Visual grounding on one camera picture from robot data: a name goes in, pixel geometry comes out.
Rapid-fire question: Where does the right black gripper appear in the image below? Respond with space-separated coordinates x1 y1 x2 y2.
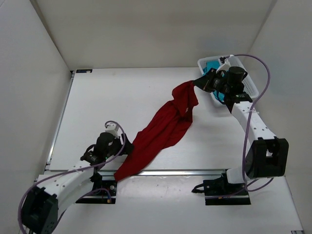
193 69 231 96

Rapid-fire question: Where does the red t shirt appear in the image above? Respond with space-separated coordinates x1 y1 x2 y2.
114 81 198 181

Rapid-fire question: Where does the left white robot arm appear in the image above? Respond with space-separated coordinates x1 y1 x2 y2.
18 132 134 234

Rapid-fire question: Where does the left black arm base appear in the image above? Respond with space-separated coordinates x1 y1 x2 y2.
76 171 117 204

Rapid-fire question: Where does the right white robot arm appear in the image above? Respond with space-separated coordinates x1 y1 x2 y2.
193 66 289 195

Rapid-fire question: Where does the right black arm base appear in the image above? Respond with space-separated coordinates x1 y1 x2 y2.
192 170 251 206

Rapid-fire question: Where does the white plastic basket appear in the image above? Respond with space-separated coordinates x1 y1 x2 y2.
197 55 259 99

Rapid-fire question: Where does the blue t shirt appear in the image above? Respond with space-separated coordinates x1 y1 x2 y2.
202 60 224 102

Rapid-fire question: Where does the black table label sticker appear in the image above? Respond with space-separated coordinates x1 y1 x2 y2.
76 69 93 74

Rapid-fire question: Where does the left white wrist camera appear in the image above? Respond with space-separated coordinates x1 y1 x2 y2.
105 122 119 138

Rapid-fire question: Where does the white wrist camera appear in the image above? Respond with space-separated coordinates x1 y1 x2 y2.
216 56 231 72
105 122 119 138

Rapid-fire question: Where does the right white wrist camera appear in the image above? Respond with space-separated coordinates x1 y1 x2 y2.
216 56 231 72

